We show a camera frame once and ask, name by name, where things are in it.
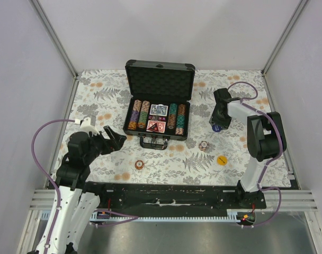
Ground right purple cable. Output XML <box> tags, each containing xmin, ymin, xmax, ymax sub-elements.
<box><xmin>226</xmin><ymin>81</ymin><xmax>282</xmax><ymax>227</ymax></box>

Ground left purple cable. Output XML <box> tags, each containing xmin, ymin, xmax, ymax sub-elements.
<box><xmin>31</xmin><ymin>119</ymin><xmax>139</xmax><ymax>254</ymax></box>

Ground white slotted cable duct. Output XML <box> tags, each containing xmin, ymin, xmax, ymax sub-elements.
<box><xmin>90</xmin><ymin>210</ymin><xmax>242</xmax><ymax>223</ymax></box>

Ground aluminium frame rails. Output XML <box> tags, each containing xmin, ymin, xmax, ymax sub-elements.
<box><xmin>16</xmin><ymin>0</ymin><xmax>322</xmax><ymax>254</ymax></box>

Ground purple cable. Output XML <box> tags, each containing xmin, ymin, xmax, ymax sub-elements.
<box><xmin>31</xmin><ymin>119</ymin><xmax>139</xmax><ymax>254</ymax></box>
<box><xmin>226</xmin><ymin>81</ymin><xmax>282</xmax><ymax>227</ymax></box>

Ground blue playing card deck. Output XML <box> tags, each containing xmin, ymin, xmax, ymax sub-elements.
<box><xmin>149</xmin><ymin>104</ymin><xmax>168</xmax><ymax>116</ymax></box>

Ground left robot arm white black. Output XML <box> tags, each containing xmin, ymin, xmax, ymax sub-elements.
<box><xmin>34</xmin><ymin>126</ymin><xmax>127</xmax><ymax>253</ymax></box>

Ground yellow round blind button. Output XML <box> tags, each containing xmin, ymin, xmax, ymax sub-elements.
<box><xmin>217</xmin><ymin>156</ymin><xmax>228</xmax><ymax>166</ymax></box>

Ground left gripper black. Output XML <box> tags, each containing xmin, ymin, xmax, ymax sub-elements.
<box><xmin>84</xmin><ymin>125</ymin><xmax>127</xmax><ymax>164</ymax></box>

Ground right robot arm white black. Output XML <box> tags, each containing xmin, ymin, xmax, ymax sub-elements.
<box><xmin>210</xmin><ymin>88</ymin><xmax>287</xmax><ymax>208</ymax></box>

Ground red dice row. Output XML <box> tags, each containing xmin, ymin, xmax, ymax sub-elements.
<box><xmin>148</xmin><ymin>115</ymin><xmax>167</xmax><ymax>122</ymax></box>

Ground tan blue chip stack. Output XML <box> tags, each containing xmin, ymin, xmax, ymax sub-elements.
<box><xmin>199</xmin><ymin>141</ymin><xmax>209</xmax><ymax>151</ymax></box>

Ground red triangular all-in token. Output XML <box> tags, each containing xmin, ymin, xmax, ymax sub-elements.
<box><xmin>147</xmin><ymin>121</ymin><xmax>159</xmax><ymax>132</ymax></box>

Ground orange red chip stack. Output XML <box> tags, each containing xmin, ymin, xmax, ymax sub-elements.
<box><xmin>135</xmin><ymin>160</ymin><xmax>144</xmax><ymax>170</ymax></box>

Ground blue round blind button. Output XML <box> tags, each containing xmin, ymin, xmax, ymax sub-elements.
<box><xmin>212</xmin><ymin>124</ymin><xmax>221</xmax><ymax>132</ymax></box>

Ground black poker set case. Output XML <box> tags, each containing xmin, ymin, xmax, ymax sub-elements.
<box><xmin>123</xmin><ymin>59</ymin><xmax>195</xmax><ymax>150</ymax></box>

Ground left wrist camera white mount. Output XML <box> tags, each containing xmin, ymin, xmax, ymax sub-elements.
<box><xmin>74</xmin><ymin>115</ymin><xmax>101</xmax><ymax>135</ymax></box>

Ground floral table mat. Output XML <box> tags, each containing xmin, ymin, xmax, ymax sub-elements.
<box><xmin>51</xmin><ymin>69</ymin><xmax>293</xmax><ymax>188</ymax></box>

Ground red playing card deck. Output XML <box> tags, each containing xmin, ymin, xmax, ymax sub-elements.
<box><xmin>149</xmin><ymin>120</ymin><xmax>166</xmax><ymax>133</ymax></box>

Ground chip column in case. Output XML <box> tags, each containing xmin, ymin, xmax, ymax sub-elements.
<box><xmin>167</xmin><ymin>103</ymin><xmax>177</xmax><ymax>129</ymax></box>
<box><xmin>175</xmin><ymin>104</ymin><xmax>186</xmax><ymax>135</ymax></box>
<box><xmin>138</xmin><ymin>101</ymin><xmax>150</xmax><ymax>129</ymax></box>
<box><xmin>128</xmin><ymin>99</ymin><xmax>142</xmax><ymax>130</ymax></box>

